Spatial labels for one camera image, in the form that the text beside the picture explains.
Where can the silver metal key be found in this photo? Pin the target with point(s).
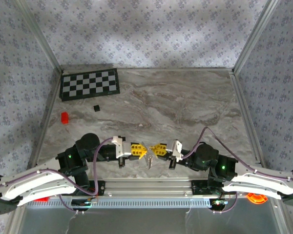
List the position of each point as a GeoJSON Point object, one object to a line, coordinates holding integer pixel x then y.
{"type": "Point", "coordinates": [150, 162]}

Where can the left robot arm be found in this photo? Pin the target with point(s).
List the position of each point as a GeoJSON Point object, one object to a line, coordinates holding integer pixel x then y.
{"type": "Point", "coordinates": [39, 182]}

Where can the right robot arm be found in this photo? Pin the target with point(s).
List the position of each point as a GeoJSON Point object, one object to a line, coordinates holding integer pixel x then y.
{"type": "Point", "coordinates": [258, 185]}

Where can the red plastic block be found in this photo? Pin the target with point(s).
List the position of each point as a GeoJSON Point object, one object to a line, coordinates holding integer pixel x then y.
{"type": "Point", "coordinates": [65, 118]}

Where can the small black block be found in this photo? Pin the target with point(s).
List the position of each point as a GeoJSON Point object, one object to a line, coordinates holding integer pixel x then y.
{"type": "Point", "coordinates": [96, 108]}

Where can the black and grey checkerboard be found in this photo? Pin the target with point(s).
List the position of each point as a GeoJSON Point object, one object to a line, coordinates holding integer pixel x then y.
{"type": "Point", "coordinates": [88, 85]}

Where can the orange curved plastic piece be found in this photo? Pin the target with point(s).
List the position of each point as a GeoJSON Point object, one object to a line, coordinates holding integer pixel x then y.
{"type": "Point", "coordinates": [256, 198]}

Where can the grey metal sheet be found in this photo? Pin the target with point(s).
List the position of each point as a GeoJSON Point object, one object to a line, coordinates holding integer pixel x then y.
{"type": "Point", "coordinates": [136, 221]}

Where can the flat red brick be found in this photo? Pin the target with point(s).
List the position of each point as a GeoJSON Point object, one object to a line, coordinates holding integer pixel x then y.
{"type": "Point", "coordinates": [42, 200]}

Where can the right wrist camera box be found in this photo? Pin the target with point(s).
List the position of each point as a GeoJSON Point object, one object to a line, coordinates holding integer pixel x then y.
{"type": "Point", "coordinates": [174, 148]}

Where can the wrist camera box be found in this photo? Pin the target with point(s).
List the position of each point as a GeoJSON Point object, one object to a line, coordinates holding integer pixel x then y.
{"type": "Point", "coordinates": [174, 148]}
{"type": "Point", "coordinates": [119, 148]}

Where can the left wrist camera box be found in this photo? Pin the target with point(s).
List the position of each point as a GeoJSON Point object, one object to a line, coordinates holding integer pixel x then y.
{"type": "Point", "coordinates": [119, 148]}

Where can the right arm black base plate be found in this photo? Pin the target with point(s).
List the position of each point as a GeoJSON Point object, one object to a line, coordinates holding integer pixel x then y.
{"type": "Point", "coordinates": [197, 187]}

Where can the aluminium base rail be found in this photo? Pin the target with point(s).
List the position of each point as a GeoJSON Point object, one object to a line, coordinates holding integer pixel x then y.
{"type": "Point", "coordinates": [149, 187]}

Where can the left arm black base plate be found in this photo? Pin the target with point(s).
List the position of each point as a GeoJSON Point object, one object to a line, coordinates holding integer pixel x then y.
{"type": "Point", "coordinates": [101, 187]}

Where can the aluminium table edge rail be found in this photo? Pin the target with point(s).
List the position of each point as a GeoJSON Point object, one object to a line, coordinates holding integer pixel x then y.
{"type": "Point", "coordinates": [244, 109]}
{"type": "Point", "coordinates": [161, 69]}
{"type": "Point", "coordinates": [47, 109]}

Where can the aluminium frame post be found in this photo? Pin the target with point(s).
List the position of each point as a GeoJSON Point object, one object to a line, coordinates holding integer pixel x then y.
{"type": "Point", "coordinates": [40, 36]}
{"type": "Point", "coordinates": [255, 34]}

